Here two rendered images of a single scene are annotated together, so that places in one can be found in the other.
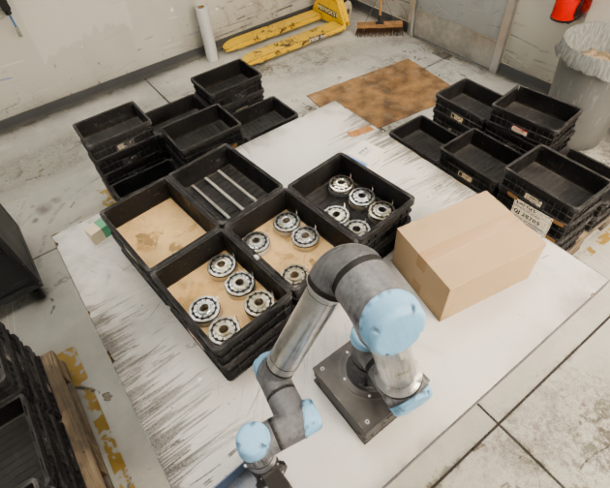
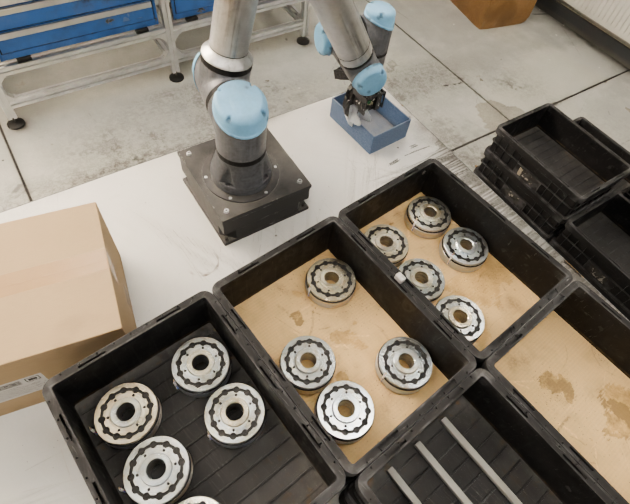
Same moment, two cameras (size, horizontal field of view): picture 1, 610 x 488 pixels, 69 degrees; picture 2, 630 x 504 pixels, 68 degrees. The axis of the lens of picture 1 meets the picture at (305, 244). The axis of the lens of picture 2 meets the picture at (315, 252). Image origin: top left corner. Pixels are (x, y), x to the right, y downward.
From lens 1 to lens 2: 144 cm
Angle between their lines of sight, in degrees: 74
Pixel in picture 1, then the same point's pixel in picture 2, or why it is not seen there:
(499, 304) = not seen: hidden behind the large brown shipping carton
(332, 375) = (288, 174)
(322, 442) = (304, 157)
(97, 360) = not seen: hidden behind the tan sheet
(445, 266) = (78, 237)
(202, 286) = (480, 298)
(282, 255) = (352, 341)
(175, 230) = (580, 435)
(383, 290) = not seen: outside the picture
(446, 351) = (132, 217)
